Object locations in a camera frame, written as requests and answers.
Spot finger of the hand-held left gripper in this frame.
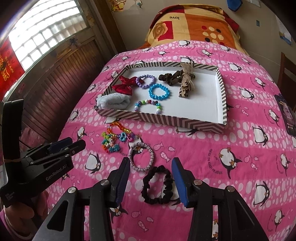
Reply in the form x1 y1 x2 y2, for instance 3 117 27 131
46 137 74 154
52 140 86 160

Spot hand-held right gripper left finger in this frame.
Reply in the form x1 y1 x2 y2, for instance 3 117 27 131
35 158 131 241

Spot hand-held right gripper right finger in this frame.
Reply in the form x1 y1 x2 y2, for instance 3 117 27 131
171 157 270 241

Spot silver braided hair tie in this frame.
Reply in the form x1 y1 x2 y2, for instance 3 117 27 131
128 142 156 172

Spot black scrunchie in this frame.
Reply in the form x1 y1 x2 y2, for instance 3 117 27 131
141 166 179 205

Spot light blue fluffy headband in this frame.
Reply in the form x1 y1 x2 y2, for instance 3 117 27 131
96 93 131 110

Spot red satin bow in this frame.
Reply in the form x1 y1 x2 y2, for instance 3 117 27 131
112 75 137 96

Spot multicolour bead bracelet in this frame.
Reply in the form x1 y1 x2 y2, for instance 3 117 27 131
134 99 163 114

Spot striped cardboard box lid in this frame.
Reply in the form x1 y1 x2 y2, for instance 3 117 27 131
94 61 228 134

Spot blue bead bracelet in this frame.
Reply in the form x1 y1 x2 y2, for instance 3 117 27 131
148 85 172 102

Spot purple bead bracelet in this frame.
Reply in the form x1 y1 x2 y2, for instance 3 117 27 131
136 75 156 90

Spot leopard print bow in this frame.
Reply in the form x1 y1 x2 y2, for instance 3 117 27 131
178 62 196 98

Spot brown scrunchie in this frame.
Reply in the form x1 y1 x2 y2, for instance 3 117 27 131
158 71 196 87

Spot person's left forearm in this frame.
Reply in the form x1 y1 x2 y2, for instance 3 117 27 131
0 209 35 241

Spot person's left hand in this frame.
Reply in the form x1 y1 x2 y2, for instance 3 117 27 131
3 190 50 232

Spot pink penguin blanket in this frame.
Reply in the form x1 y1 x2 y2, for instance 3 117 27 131
17 39 296 241

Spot red banner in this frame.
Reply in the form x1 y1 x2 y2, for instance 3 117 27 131
0 38 25 91

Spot glass block window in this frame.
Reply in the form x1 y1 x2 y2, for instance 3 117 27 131
8 0 93 72

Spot wooden chair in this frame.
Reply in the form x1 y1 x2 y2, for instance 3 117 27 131
277 52 296 93

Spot orange floral pillow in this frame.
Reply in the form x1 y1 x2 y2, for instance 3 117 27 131
136 5 249 55

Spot white chart poster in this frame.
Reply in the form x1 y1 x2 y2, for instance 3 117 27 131
276 15 292 45

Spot blue hanging cloth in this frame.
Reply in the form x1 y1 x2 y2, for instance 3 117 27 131
227 0 243 11

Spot cartoon wall sticker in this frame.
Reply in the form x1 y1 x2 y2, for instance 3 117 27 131
109 0 136 12

